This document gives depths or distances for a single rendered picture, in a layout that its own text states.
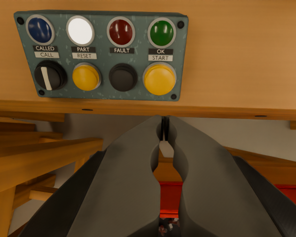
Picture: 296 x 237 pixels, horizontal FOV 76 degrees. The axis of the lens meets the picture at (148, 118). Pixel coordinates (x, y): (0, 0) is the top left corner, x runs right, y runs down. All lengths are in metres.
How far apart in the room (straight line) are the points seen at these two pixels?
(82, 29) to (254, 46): 0.18
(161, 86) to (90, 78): 0.07
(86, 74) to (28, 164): 0.37
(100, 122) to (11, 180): 0.74
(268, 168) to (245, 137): 0.88
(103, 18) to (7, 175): 0.37
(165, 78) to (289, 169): 0.27
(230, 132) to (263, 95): 0.96
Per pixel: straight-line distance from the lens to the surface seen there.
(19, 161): 0.49
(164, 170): 0.32
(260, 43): 0.26
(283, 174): 0.38
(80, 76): 0.19
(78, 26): 0.19
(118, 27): 0.18
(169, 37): 0.18
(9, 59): 0.28
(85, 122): 1.17
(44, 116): 1.04
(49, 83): 0.20
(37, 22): 0.20
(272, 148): 1.31
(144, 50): 0.18
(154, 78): 0.18
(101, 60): 0.19
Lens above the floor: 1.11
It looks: 86 degrees down
